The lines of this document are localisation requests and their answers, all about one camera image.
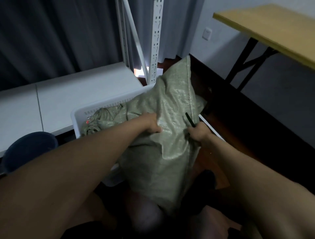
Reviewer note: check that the blue plastic stool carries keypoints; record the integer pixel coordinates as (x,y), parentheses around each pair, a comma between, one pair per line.
(27,150)

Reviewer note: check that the green woven sack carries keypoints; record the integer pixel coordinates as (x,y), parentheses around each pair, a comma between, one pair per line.
(167,137)
(103,119)

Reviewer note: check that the white plastic basket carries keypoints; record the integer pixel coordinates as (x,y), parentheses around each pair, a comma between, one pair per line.
(103,108)

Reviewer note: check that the person's right forearm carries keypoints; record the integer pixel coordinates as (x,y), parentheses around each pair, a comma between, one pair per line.
(253,182)

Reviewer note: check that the person's left hand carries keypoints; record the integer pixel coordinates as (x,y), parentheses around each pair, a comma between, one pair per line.
(148,124)

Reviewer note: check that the person's right hand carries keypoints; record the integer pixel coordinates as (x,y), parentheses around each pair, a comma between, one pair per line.
(199,133)

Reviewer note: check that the person's right fingers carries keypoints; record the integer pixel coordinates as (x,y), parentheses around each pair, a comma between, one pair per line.
(193,133)

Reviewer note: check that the wooden folding table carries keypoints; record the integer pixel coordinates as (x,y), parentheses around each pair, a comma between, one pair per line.
(268,32)

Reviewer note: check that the white wall socket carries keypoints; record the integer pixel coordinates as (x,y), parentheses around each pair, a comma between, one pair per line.
(207,33)

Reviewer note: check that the person's left forearm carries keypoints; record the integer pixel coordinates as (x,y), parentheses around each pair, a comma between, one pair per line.
(73,170)

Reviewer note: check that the black marker pen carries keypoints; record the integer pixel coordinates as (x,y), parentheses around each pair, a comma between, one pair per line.
(190,120)

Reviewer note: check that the person's legs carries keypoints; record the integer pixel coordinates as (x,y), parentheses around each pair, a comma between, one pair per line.
(157,216)

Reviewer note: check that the person's left thumb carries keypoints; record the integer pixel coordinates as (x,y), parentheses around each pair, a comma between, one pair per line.
(155,128)

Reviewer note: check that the crumpled green woven sack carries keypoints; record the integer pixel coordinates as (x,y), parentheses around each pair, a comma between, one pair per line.
(103,119)

